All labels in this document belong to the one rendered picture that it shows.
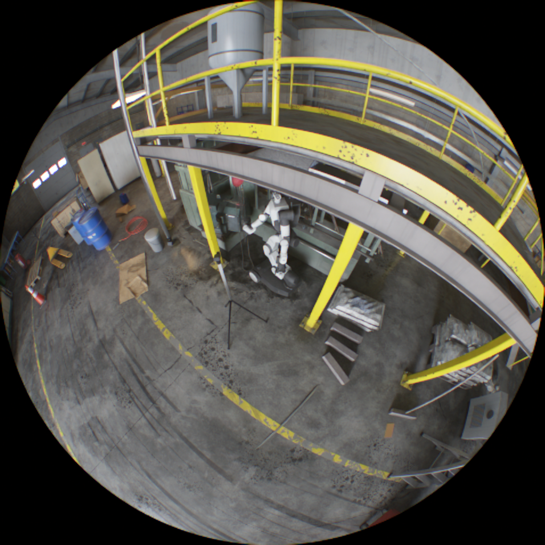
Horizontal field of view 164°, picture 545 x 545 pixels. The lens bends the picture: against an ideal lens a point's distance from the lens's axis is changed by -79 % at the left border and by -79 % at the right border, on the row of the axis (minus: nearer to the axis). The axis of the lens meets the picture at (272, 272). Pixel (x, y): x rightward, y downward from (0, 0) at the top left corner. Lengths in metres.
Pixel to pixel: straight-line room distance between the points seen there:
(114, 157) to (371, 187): 7.59
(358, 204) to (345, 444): 2.50
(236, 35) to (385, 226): 2.57
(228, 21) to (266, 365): 4.13
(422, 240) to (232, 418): 2.44
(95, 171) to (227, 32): 6.28
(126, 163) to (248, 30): 6.33
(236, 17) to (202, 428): 4.70
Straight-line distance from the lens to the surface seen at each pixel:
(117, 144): 7.83
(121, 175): 7.97
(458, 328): 3.35
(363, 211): 1.21
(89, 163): 7.79
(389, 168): 1.04
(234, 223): 2.85
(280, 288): 2.58
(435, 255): 1.30
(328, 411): 2.49
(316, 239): 2.69
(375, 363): 2.77
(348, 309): 2.57
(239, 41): 2.74
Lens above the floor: 2.37
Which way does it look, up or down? 54 degrees down
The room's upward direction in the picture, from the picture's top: 2 degrees clockwise
